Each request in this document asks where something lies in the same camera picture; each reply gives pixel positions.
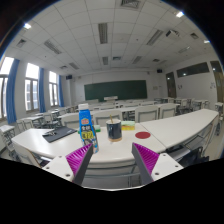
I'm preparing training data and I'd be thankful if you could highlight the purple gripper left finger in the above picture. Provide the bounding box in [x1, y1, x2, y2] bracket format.
[66, 144, 93, 185]

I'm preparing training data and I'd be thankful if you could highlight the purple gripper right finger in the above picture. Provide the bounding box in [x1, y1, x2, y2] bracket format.
[132, 143, 159, 185]

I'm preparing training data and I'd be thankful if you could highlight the red round coaster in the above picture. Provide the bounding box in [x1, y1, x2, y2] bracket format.
[135, 131, 151, 139]

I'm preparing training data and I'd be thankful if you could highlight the black notebook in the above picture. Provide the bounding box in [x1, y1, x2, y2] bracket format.
[42, 126, 76, 143]

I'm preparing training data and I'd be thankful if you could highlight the yellow green sponge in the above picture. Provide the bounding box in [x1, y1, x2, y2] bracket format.
[121, 121, 135, 130]

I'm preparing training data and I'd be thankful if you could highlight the white chair back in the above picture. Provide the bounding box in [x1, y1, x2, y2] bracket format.
[93, 109, 122, 127]
[135, 105, 158, 123]
[60, 113, 79, 129]

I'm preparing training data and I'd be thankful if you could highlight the dark blue cup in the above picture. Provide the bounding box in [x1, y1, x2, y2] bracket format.
[106, 118, 122, 142]

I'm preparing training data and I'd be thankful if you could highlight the white long desk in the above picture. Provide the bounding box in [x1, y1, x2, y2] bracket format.
[141, 109, 218, 148]

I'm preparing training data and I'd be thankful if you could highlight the blue curtain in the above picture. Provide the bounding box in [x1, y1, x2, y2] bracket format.
[6, 59, 20, 124]
[38, 68, 46, 113]

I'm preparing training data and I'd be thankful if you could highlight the green chalkboard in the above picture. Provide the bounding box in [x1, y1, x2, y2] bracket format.
[84, 80, 147, 102]

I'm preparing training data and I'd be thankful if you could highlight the ceiling projector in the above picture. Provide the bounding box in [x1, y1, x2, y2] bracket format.
[166, 30, 180, 38]

